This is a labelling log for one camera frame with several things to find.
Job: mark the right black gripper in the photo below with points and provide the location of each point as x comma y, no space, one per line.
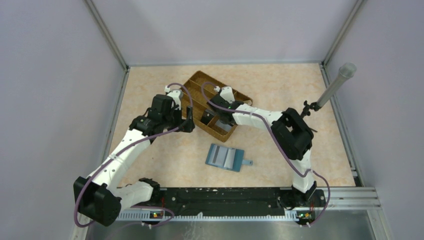
231,102

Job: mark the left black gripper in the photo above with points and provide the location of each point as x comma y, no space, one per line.
185,125

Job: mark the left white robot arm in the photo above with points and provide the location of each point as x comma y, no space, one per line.
99,196

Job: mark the black card in tray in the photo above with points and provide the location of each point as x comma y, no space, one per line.
207,116

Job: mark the grey striped card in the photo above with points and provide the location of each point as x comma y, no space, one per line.
219,156

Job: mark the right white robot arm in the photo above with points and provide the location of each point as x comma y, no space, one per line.
292,136

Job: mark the grey microphone on tripod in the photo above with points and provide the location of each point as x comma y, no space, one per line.
345,72

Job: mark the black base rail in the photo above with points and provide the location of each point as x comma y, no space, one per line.
234,204

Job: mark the woven brown divided tray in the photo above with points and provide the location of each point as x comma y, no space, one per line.
200,104

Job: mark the blue card holder wallet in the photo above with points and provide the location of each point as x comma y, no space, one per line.
235,158

